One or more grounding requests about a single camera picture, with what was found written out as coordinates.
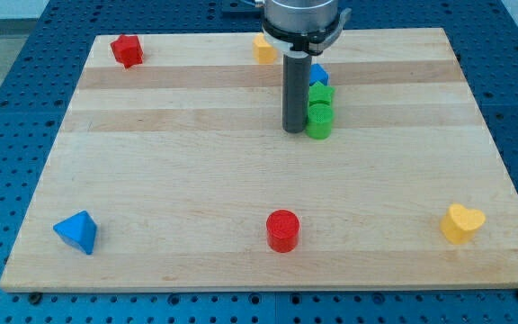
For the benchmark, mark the red cylinder block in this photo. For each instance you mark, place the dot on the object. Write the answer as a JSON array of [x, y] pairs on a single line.
[[282, 228]]

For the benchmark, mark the blue cube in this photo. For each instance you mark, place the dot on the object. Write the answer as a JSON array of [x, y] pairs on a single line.
[[318, 75]]

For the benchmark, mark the wooden board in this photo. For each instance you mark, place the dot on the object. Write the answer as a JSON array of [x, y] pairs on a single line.
[[180, 161]]

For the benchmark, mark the blue triangle block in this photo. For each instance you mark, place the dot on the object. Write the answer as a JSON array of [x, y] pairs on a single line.
[[78, 231]]

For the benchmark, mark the green star block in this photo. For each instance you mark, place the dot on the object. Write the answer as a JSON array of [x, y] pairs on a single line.
[[320, 93]]

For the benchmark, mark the green cylinder block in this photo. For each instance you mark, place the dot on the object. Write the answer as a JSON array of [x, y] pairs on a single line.
[[320, 121]]

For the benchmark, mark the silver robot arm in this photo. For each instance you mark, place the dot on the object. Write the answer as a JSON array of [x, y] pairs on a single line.
[[300, 30]]

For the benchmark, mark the yellow heart block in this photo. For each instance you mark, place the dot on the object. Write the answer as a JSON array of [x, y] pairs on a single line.
[[459, 225]]

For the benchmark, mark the red star block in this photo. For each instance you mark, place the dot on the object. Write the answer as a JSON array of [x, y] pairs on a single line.
[[127, 50]]

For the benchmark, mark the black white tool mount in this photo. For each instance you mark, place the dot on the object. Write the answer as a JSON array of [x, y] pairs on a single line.
[[298, 32]]

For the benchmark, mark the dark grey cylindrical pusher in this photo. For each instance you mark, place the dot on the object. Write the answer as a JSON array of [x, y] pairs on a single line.
[[295, 87]]

